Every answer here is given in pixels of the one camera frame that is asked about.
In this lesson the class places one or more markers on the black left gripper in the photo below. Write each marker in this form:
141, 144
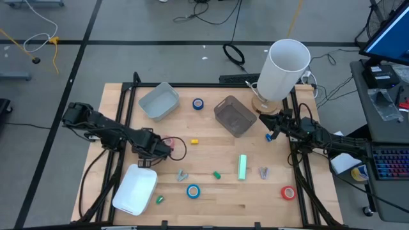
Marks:
148, 143

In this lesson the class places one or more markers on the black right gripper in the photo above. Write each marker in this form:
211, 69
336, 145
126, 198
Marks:
294, 126

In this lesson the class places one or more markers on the pink tape roll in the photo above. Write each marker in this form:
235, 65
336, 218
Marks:
171, 140

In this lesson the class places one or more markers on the grey staple remover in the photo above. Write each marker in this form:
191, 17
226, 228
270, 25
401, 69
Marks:
182, 176

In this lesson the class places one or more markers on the yellow mini stapler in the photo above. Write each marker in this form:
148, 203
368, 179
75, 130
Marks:
194, 141

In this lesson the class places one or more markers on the green mini stapler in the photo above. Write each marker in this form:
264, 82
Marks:
159, 200
217, 175

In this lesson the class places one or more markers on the grey binder clip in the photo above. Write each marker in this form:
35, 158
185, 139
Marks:
263, 172

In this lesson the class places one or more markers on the light blue tape roll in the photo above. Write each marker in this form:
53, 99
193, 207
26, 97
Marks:
193, 186

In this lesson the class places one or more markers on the mint green long stapler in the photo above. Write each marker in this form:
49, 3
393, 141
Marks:
242, 167

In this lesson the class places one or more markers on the red tape roll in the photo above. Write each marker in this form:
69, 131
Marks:
288, 188

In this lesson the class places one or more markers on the dark blue tape roll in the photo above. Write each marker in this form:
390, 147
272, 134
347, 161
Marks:
198, 100

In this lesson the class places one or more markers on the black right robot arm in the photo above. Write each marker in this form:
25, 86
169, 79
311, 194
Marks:
338, 140

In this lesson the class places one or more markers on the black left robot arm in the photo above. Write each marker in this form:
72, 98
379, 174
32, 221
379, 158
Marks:
105, 127

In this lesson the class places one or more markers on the round wooden lamp base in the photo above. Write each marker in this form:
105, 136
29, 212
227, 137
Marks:
263, 108

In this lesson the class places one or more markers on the silver lamp stem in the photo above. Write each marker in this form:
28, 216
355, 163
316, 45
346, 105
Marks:
255, 94

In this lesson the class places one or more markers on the white plastic bin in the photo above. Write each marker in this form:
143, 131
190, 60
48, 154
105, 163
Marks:
135, 190

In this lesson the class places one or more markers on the transparent smoky plastic bin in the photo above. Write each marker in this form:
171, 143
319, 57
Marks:
234, 116

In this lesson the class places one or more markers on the white cylindrical lamp shade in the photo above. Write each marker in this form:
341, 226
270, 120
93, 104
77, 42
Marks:
281, 76

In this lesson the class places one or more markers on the grey plastic bin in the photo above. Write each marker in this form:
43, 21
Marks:
158, 103

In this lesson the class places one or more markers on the black keyboard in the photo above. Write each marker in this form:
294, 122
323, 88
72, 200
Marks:
239, 79

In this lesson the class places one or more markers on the white cardboard box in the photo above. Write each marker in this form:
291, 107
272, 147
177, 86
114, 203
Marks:
345, 163

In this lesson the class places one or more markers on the grey desk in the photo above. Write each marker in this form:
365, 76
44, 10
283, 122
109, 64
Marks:
383, 134

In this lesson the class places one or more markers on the clear plastic bag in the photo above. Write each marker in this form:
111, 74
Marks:
385, 105

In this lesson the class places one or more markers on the small black computer box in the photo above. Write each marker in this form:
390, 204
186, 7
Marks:
380, 76

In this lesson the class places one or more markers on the backlit rainbow keyboard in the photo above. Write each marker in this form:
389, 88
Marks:
391, 163

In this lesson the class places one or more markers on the computer monitor with blue screen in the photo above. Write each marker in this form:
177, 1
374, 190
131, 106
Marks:
391, 41

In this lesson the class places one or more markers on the black floor fan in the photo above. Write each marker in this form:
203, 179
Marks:
377, 19

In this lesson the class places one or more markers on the black aluminium table frame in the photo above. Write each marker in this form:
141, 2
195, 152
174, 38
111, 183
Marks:
204, 85

